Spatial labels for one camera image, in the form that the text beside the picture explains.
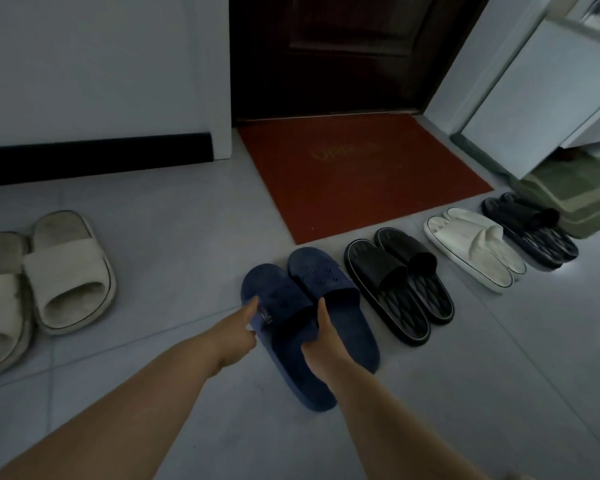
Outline person's left hand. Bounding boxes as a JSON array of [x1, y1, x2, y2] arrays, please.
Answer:
[[206, 297, 259, 380]]

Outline person's right hand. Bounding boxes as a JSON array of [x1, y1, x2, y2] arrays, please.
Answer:
[[300, 300, 353, 390]]

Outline blue slipper with strap tag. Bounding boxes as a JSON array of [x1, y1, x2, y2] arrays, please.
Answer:
[[241, 264, 339, 413]]

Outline person's right forearm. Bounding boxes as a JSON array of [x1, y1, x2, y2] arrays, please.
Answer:
[[324, 367, 493, 480]]

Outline person's left forearm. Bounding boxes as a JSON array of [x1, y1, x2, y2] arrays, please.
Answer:
[[0, 340, 228, 480]]

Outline black slipper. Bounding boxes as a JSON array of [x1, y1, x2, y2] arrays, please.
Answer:
[[374, 228, 455, 326], [343, 239, 432, 347]]

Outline red door mat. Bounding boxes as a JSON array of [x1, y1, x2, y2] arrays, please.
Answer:
[[237, 113, 496, 246]]

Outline white slipper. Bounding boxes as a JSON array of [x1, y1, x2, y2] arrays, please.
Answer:
[[445, 207, 529, 283], [424, 215, 515, 295]]

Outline beige worn slipper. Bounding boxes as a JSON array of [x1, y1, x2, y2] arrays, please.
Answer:
[[22, 210, 118, 337], [0, 232, 35, 381]]

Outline black baseboard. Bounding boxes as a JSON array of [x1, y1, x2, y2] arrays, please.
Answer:
[[0, 133, 215, 189]]

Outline dark ridged slipper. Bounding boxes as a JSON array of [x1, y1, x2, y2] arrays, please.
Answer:
[[481, 197, 566, 271], [500, 192, 580, 261]]

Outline dark brown door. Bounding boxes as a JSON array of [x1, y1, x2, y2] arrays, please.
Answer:
[[228, 0, 494, 121]]

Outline green floor mat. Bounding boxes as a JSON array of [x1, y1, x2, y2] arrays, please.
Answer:
[[509, 153, 600, 240]]

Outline white cabinet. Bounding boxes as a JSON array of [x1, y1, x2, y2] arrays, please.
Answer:
[[459, 19, 600, 180]]

